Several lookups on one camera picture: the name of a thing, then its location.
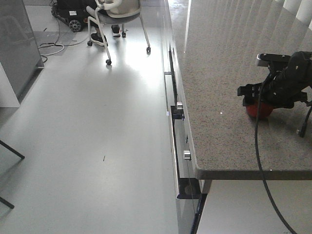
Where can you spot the black wheeled robot base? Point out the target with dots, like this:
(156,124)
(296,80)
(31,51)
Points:
(72,12)

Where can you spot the lower silver oven knob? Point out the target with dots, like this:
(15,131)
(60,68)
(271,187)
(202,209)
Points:
(186,155)

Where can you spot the seated person legs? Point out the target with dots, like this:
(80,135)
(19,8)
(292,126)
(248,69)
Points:
(97,36)

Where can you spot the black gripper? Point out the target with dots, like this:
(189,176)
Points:
(286,88)

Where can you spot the red yellow apple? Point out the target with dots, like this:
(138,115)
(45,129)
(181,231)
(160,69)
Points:
(264,111)

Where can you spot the grey cabinet panel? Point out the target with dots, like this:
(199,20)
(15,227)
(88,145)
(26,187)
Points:
(19,53)

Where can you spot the black oven handle bar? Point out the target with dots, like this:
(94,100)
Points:
(186,185)

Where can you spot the grey speckled kitchen counter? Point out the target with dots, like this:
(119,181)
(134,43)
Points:
(217,42)

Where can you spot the white rolling office chair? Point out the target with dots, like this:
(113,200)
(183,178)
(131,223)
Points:
(114,12)

